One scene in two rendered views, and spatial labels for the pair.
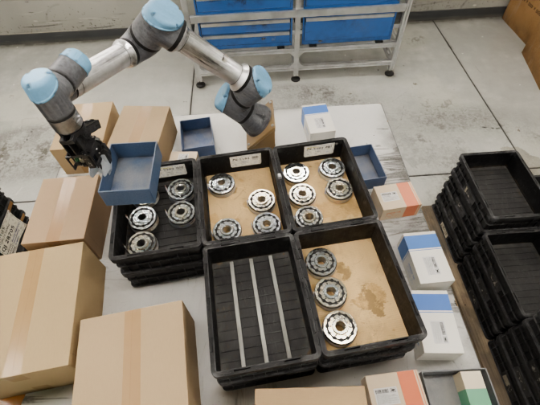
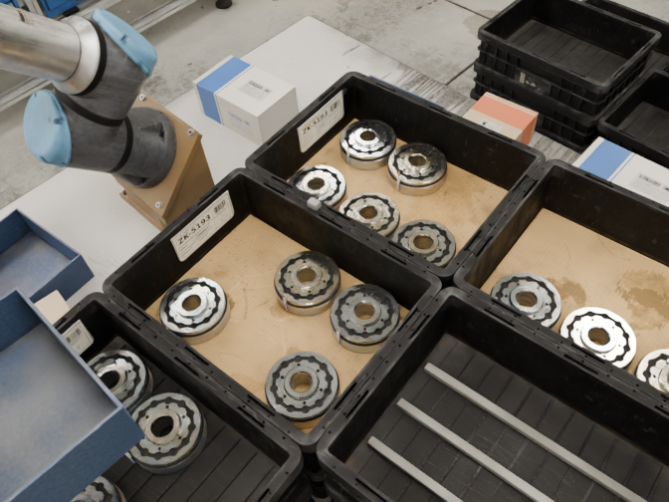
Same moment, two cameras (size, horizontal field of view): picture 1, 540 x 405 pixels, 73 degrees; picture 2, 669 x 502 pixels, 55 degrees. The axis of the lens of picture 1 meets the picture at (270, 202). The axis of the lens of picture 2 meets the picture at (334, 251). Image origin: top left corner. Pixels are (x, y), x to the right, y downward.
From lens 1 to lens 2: 0.57 m
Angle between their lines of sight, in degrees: 23
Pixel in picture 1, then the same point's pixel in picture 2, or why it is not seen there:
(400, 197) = (499, 123)
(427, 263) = (643, 187)
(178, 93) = not seen: outside the picture
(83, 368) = not seen: outside the picture
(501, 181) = (547, 41)
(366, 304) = (655, 315)
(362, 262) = (574, 254)
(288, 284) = (510, 390)
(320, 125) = (260, 94)
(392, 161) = (415, 87)
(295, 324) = (599, 448)
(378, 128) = (345, 53)
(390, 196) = not seen: hidden behind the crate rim
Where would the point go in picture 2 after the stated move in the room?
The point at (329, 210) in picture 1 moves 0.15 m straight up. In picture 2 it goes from (435, 212) to (441, 147)
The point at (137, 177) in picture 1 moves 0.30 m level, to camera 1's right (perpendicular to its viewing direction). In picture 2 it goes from (30, 416) to (256, 247)
